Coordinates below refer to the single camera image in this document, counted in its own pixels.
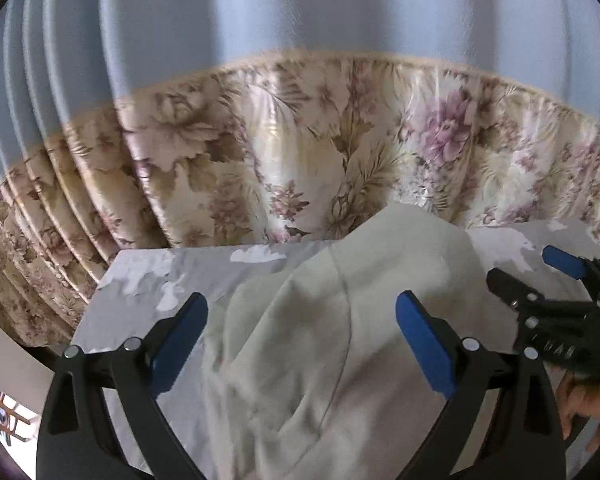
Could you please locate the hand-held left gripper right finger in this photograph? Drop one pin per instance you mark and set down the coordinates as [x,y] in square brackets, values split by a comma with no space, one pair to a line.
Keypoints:
[425,345]

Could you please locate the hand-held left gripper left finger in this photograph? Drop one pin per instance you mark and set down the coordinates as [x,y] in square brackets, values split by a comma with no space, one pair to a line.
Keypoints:
[177,345]

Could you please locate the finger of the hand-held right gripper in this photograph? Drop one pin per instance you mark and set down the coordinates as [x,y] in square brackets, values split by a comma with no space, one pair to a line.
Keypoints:
[562,261]
[505,286]

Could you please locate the cream garment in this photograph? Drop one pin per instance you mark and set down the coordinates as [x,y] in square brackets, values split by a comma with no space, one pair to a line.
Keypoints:
[305,335]

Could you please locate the person's right hand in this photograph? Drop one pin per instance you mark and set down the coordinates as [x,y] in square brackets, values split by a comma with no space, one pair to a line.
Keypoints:
[587,402]

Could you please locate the blue and floral curtain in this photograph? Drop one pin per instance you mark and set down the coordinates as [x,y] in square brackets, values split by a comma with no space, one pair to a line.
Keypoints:
[300,135]

